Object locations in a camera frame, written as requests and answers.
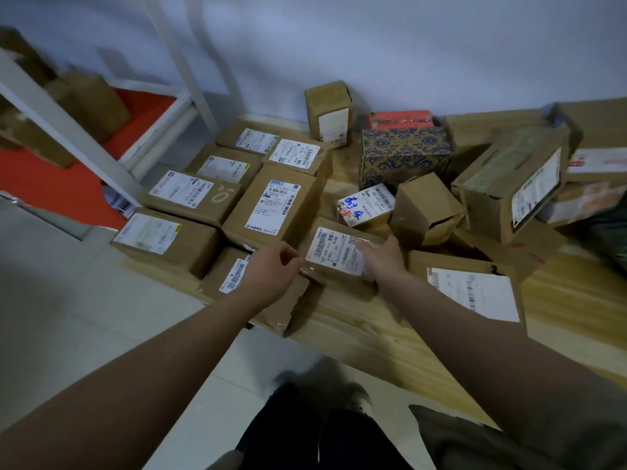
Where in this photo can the person's left hand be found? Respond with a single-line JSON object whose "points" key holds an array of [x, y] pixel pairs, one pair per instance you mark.
{"points": [[269, 276]]}

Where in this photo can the person's right hand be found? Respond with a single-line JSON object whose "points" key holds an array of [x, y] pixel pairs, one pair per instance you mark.
{"points": [[387, 264]]}

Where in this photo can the person's left thumb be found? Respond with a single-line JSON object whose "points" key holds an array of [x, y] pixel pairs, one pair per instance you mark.
{"points": [[292, 265]]}

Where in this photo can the person's right thumb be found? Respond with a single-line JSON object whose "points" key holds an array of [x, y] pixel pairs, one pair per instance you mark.
{"points": [[365, 246]]}

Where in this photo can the small labelled cardboard box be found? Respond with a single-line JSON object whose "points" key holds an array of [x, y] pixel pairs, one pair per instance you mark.
{"points": [[335, 254]]}

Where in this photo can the person's right forearm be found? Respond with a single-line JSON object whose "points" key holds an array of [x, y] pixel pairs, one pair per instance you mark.
{"points": [[490, 367]]}

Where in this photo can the person's left forearm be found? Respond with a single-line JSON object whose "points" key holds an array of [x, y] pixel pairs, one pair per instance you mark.
{"points": [[147, 381]]}

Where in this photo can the white packet with blue writing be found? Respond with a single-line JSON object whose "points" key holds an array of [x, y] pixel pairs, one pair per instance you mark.
{"points": [[367, 203]]}

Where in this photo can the pile of brown cardboard parcels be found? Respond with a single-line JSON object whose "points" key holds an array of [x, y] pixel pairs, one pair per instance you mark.
{"points": [[277, 205]]}

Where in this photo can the low wooden platform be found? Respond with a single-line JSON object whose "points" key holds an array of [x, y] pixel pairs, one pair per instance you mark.
{"points": [[392, 337]]}

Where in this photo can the blue patterned box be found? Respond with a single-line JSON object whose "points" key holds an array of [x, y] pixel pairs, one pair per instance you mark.
{"points": [[404, 154]]}

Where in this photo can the red box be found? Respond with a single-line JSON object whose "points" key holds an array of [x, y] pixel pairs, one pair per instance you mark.
{"points": [[400, 119]]}

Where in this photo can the person's shoe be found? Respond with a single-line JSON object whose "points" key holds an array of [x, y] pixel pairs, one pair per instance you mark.
{"points": [[357, 398]]}

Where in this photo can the person's dark trousers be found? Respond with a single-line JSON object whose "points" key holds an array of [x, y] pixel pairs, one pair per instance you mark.
{"points": [[313, 435]]}

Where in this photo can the person's olive shirt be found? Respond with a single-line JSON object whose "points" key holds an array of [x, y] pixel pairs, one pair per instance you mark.
{"points": [[465, 445]]}

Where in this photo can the dark green bag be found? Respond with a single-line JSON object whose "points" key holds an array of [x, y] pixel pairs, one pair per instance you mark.
{"points": [[610, 234]]}

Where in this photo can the red shelf board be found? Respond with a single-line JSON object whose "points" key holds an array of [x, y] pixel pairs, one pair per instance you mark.
{"points": [[54, 185]]}

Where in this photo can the brown carton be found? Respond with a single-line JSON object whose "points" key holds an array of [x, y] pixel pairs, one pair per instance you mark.
{"points": [[95, 105], [29, 136]]}

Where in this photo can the white metal shelf rack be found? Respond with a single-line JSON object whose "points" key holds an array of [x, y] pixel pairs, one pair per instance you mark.
{"points": [[59, 124]]}

